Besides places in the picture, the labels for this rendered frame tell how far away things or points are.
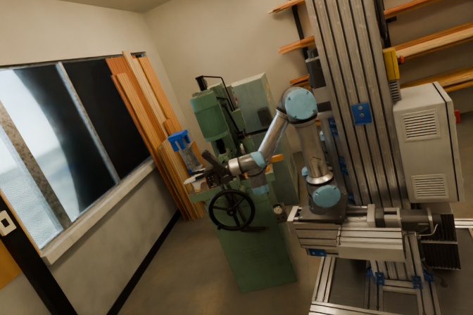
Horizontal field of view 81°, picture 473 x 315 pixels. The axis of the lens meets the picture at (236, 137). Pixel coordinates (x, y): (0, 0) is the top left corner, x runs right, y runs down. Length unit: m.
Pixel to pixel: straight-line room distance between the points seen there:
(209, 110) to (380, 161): 1.02
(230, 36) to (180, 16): 0.78
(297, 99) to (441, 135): 0.63
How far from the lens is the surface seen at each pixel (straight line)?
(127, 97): 3.28
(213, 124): 1.81
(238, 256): 2.18
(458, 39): 3.92
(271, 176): 1.83
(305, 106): 1.10
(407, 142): 1.41
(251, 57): 4.13
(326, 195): 1.25
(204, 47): 4.28
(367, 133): 1.44
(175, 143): 2.74
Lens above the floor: 1.65
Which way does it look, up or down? 15 degrees down
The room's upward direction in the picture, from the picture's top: 20 degrees counter-clockwise
